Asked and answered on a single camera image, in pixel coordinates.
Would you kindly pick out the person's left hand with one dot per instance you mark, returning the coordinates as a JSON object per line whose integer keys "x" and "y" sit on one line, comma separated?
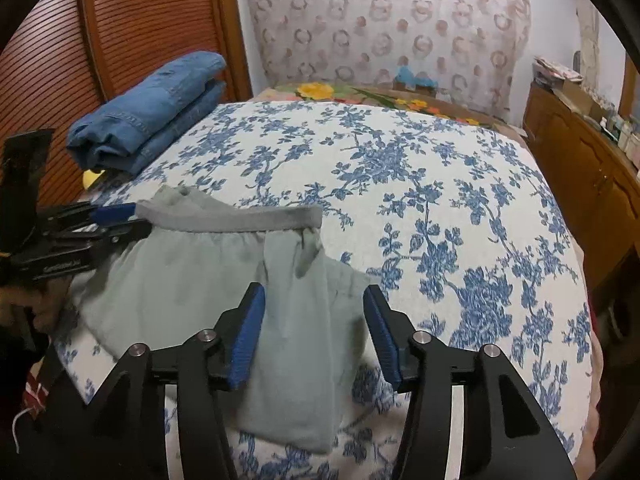
{"x": 47, "y": 310}

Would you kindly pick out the blue floral bedsheet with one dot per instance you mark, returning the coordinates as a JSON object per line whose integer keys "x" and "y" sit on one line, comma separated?
{"x": 400, "y": 185}

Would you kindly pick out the wooden cabinet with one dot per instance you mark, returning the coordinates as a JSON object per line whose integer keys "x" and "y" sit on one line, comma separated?
{"x": 575, "y": 160}

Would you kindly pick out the grey-green pants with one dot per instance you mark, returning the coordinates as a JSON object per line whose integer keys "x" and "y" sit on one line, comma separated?
{"x": 200, "y": 270}

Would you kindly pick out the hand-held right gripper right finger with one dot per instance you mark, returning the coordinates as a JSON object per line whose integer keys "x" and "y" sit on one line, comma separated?
{"x": 385, "y": 340}

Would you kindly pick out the blue toy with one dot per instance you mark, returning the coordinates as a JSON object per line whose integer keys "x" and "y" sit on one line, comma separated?
{"x": 412, "y": 80}

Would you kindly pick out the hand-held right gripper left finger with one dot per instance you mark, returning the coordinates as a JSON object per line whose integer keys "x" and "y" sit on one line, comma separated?
{"x": 245, "y": 340}

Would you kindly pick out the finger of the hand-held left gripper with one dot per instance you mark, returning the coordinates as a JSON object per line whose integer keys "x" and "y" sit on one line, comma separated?
{"x": 115, "y": 213}
{"x": 125, "y": 232}

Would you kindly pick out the folded blue jeans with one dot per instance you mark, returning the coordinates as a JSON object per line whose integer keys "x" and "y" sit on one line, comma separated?
{"x": 145, "y": 105}

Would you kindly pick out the stack of papers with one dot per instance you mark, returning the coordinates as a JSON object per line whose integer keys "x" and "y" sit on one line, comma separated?
{"x": 555, "y": 71}

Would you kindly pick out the wooden louvred wardrobe door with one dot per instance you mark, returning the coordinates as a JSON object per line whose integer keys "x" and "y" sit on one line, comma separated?
{"x": 135, "y": 15}

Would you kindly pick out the cardboard box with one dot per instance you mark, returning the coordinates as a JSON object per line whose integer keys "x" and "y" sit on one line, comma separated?
{"x": 580, "y": 97}

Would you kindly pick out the yellow object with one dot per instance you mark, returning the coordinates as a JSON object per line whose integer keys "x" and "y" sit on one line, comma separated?
{"x": 92, "y": 180}

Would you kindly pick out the orange floral blanket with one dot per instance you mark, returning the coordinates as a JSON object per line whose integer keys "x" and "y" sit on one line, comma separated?
{"x": 325, "y": 91}

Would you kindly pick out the cluttered small items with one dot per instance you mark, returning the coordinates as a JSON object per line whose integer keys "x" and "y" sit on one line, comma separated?
{"x": 622, "y": 135}

